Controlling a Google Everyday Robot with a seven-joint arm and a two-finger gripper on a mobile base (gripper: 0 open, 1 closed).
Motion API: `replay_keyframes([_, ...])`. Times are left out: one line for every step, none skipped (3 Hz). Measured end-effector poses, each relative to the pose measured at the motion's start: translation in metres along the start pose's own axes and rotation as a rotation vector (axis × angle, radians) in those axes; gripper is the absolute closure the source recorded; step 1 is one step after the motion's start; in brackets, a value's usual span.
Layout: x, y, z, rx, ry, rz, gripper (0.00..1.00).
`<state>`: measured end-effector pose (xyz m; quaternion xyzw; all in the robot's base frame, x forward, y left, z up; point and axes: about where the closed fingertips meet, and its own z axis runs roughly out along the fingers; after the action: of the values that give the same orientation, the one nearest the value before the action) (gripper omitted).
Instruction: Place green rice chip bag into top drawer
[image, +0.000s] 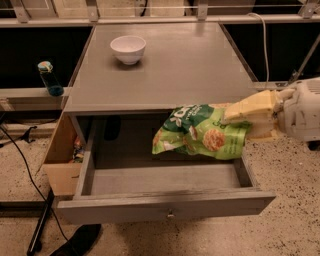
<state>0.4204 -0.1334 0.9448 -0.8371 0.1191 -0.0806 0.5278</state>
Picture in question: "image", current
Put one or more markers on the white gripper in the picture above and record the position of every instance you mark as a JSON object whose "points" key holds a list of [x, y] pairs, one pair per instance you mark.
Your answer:
{"points": [[301, 111]]}

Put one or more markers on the green rice chip bag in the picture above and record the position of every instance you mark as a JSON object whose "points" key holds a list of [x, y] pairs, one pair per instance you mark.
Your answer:
{"points": [[198, 130]]}

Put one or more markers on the open grey top drawer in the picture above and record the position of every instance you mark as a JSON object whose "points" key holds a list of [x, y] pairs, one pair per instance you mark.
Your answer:
{"points": [[122, 181]]}

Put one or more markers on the metal drawer knob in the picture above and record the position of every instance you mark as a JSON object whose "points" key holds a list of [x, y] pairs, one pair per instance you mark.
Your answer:
{"points": [[170, 214]]}

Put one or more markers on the grey wooden nightstand cabinet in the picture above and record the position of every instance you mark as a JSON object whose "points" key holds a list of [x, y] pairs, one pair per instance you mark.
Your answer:
{"points": [[183, 64]]}

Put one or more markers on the white ceramic bowl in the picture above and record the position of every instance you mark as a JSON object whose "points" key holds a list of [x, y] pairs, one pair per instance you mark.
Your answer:
{"points": [[128, 49]]}

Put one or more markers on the colourful snack packs in box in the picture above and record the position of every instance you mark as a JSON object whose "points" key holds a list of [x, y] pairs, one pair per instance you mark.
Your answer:
{"points": [[78, 151]]}

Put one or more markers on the blue water bottle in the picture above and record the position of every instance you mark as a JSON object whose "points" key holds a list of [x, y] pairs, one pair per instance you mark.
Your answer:
{"points": [[49, 79]]}

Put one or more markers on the open cardboard box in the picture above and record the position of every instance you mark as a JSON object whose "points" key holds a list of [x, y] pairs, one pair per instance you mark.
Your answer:
{"points": [[58, 164]]}

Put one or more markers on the black metal stand leg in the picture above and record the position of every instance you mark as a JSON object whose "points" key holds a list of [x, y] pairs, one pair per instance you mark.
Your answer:
{"points": [[35, 243]]}

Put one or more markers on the grey metal rail frame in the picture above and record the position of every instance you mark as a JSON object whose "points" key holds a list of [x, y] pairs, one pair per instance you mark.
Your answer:
{"points": [[91, 13]]}

